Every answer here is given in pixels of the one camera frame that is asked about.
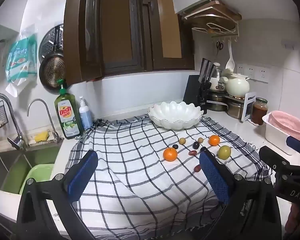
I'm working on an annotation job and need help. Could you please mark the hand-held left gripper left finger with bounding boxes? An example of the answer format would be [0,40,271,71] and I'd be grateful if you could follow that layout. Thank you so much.
[16,150,99,240]

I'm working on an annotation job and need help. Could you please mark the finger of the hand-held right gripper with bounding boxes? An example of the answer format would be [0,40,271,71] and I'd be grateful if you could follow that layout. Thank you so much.
[259,146,291,171]
[286,136,300,166]

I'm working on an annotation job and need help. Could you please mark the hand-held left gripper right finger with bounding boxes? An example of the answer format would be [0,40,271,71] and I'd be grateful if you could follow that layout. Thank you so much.
[199,152,282,240]

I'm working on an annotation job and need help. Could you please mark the round green fruit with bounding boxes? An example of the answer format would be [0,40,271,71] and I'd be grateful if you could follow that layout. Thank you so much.
[217,145,232,160]

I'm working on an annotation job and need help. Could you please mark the small orange tangerine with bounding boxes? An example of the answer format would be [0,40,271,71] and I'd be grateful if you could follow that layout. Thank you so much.
[208,135,220,147]
[163,147,178,162]

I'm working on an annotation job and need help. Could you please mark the white scalloped bowl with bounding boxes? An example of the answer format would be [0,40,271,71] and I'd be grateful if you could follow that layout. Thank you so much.
[147,101,204,130]

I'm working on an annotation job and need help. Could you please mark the person's right hand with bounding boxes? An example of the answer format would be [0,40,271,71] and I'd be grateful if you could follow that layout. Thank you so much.
[285,200,300,233]

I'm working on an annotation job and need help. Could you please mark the white plastic basin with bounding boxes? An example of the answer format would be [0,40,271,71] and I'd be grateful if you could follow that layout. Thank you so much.
[262,112,300,155]

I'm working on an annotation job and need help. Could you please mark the pink plastic colander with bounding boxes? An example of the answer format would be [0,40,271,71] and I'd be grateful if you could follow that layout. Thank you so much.
[268,110,300,139]

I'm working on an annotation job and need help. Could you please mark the green plastic basin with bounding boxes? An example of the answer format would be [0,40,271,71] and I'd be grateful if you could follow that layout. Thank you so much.
[19,164,55,195]

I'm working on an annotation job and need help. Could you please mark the glass jar of red sauce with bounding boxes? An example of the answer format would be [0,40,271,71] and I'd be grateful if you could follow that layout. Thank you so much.
[251,97,269,126]

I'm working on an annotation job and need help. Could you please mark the black white checkered cloth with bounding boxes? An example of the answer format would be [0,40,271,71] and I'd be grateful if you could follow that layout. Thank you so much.
[65,116,272,239]

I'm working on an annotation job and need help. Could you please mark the small steel faucet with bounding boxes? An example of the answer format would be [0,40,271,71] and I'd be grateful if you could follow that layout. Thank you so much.
[27,99,64,143]

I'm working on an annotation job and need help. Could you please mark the stainless steel pots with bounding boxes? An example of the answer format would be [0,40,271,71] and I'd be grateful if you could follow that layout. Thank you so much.
[207,91,257,123]

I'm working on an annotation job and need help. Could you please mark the yellow sponge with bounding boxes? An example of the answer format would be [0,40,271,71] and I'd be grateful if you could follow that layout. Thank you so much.
[34,131,50,142]

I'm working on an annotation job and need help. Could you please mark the green dish soap bottle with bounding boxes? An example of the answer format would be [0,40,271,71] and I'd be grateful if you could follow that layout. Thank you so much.
[54,79,84,140]

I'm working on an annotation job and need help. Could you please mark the blue white pump bottle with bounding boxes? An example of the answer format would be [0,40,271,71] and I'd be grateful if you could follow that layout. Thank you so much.
[78,96,93,130]

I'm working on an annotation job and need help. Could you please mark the steel cooking pot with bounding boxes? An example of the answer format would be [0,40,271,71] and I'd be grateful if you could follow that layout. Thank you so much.
[206,92,228,112]
[226,97,245,119]

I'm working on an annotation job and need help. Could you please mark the large steel faucet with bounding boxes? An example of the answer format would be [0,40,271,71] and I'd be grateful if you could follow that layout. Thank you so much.
[0,94,29,150]

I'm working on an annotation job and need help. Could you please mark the cream ceramic pot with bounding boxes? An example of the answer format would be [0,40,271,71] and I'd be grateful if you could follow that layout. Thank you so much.
[225,73,250,97]

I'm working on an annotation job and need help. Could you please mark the steel kitchen sink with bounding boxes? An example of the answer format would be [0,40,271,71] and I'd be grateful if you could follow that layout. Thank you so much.
[0,145,62,194]

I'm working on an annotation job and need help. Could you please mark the black knife block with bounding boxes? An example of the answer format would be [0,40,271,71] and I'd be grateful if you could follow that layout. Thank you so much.
[183,75,212,114]

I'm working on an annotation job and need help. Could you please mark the white pot with steel lid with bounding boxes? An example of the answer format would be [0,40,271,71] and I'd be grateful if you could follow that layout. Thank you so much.
[210,62,227,92]

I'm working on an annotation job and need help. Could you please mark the white rice spoon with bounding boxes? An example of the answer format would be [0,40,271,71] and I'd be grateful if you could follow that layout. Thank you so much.
[225,40,235,70]

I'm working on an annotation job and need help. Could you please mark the dark frying pan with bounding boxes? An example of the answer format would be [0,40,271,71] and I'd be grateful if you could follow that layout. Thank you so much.
[39,25,66,90]

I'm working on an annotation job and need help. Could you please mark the teal printed plastic bag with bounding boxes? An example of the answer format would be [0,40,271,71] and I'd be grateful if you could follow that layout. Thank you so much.
[5,25,38,98]

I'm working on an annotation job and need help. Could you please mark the round steel steamer plate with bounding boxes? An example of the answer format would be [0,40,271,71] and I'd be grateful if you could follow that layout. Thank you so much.
[38,24,64,63]

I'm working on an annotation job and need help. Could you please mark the wooden cutting board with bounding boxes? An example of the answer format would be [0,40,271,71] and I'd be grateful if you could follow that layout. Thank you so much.
[182,1,242,34]

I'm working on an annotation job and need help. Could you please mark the white wall sockets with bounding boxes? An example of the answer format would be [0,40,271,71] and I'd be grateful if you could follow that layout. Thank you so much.
[237,64,270,83]

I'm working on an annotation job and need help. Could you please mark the steel handled knife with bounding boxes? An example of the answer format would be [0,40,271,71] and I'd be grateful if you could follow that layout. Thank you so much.
[207,64,216,84]
[204,61,212,83]
[199,58,208,83]

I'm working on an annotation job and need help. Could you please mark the white wire wall rack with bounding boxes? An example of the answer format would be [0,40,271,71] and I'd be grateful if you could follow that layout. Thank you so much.
[181,0,242,43]

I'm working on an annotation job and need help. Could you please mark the brown wooden window frame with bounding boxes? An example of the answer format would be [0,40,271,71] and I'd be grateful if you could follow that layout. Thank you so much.
[63,0,195,85]

